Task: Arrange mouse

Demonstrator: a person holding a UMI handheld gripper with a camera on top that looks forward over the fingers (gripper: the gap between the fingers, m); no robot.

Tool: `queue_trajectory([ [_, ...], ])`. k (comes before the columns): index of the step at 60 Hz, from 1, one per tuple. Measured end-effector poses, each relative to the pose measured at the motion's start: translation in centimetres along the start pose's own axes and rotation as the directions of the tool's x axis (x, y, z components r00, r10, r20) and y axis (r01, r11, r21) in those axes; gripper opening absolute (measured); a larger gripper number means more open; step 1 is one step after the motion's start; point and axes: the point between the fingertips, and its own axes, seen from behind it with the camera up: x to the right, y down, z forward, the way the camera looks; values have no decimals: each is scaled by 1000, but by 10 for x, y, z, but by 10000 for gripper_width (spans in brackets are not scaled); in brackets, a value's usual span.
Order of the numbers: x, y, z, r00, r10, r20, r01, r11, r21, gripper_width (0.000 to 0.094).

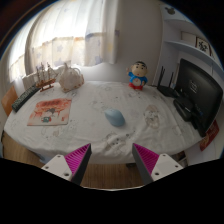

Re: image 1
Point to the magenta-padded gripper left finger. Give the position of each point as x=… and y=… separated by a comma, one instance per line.
x=77, y=159

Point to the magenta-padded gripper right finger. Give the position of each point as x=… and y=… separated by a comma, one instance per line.
x=146, y=159

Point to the light blue computer mouse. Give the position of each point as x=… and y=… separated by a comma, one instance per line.
x=115, y=117

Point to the white printed tablecloth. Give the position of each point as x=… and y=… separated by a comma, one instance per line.
x=100, y=140

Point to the red printed bag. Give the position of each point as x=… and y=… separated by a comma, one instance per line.
x=209, y=136

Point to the black router with antennas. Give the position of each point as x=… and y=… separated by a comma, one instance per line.
x=167, y=90

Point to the large white conch shell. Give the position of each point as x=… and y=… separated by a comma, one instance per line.
x=70, y=80

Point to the black computer keyboard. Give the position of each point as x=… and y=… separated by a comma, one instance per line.
x=25, y=98

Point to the cartoon boy figure clock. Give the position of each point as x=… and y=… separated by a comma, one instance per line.
x=137, y=78

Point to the wooden model sailing ship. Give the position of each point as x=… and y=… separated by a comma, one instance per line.
x=46, y=80

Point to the black computer monitor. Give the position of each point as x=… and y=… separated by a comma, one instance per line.
x=200, y=90

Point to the orange wooden chair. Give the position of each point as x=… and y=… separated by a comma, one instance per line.
x=8, y=100

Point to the white radiator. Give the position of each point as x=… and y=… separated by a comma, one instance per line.
x=29, y=79

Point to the white star-print curtain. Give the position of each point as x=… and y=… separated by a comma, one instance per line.
x=66, y=33

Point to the white wall shelf unit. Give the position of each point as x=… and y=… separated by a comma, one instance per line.
x=186, y=48

